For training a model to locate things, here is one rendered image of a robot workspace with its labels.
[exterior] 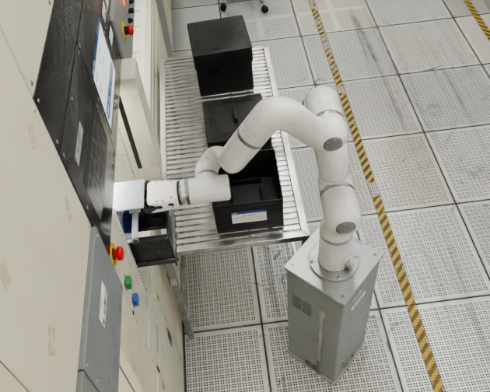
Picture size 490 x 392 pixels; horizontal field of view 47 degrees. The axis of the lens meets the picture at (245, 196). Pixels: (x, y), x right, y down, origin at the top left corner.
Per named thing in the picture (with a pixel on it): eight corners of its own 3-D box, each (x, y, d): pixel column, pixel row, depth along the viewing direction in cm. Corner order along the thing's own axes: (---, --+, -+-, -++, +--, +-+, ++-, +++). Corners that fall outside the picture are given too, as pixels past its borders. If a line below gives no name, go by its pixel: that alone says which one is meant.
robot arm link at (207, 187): (187, 171, 182) (187, 193, 176) (227, 166, 182) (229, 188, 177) (190, 187, 189) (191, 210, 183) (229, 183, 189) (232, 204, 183)
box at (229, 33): (255, 89, 289) (252, 47, 270) (199, 98, 287) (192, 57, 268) (246, 55, 307) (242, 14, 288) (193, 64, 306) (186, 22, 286)
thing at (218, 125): (273, 150, 260) (272, 129, 250) (209, 159, 259) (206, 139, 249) (262, 107, 279) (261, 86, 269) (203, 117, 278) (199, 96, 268)
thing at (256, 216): (216, 233, 232) (211, 207, 219) (213, 183, 250) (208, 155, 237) (284, 225, 232) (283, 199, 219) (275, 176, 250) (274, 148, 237)
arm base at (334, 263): (368, 256, 220) (372, 227, 206) (341, 290, 211) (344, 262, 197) (327, 232, 228) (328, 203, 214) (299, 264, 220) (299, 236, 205)
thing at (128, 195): (179, 276, 197) (162, 220, 173) (120, 283, 197) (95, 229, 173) (177, 220, 213) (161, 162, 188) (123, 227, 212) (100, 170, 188)
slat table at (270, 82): (307, 324, 286) (309, 235, 228) (188, 339, 285) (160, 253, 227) (272, 143, 370) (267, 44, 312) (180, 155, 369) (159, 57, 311)
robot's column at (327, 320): (366, 341, 278) (384, 253, 220) (334, 386, 265) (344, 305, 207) (318, 310, 291) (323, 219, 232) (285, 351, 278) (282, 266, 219)
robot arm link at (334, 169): (326, 225, 194) (318, 190, 204) (361, 218, 193) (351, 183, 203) (305, 120, 156) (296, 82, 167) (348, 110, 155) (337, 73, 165)
